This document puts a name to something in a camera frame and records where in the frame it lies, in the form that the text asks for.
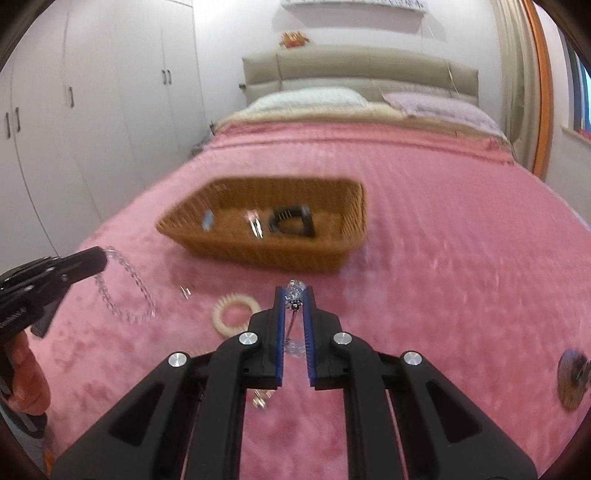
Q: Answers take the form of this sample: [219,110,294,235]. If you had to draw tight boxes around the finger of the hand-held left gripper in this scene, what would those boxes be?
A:
[45,246,109,296]

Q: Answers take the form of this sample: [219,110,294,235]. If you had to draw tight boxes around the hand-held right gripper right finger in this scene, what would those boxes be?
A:
[301,285,539,480]

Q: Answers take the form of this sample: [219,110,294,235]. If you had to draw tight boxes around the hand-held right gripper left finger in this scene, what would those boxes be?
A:
[52,285,284,480]

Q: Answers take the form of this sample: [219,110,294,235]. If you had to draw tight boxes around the clear crystal hair clip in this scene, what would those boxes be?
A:
[283,279,307,357]

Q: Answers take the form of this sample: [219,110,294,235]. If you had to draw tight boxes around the clear crystal bead necklace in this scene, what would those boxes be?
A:
[95,246,157,324]

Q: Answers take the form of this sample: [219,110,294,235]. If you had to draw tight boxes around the woven wicker basket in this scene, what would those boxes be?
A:
[156,176,368,274]

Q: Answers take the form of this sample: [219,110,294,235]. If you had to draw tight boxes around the person's left hand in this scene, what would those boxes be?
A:
[11,331,51,415]

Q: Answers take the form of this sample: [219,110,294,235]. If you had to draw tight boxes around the black hair claw clip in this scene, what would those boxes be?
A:
[268,205,317,239]

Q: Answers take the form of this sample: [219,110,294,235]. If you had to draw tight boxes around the pink bed blanket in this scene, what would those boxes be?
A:
[28,121,591,480]

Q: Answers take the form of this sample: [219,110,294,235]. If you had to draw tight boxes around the white wardrobe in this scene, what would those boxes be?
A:
[0,0,208,257]

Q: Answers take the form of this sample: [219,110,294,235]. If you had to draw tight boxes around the white pillow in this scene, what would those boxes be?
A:
[248,88,369,113]

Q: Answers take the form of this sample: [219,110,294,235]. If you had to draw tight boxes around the lilac pillow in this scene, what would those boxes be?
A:
[382,92,509,139]

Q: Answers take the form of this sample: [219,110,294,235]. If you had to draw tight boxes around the round brown hair clip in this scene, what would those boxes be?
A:
[557,349,591,411]

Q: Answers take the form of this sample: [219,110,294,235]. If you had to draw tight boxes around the beige padded headboard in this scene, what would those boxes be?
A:
[242,45,480,106]

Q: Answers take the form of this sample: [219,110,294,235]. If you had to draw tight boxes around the orange plush toy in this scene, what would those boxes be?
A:
[278,30,311,49]

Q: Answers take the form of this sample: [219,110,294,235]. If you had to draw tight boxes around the beige curtain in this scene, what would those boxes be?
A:
[489,0,554,178]

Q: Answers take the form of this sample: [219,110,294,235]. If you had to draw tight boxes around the window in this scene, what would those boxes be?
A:
[556,25,591,139]

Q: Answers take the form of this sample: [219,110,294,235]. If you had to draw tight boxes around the cream spiral hair tie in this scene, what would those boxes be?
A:
[212,294,262,337]

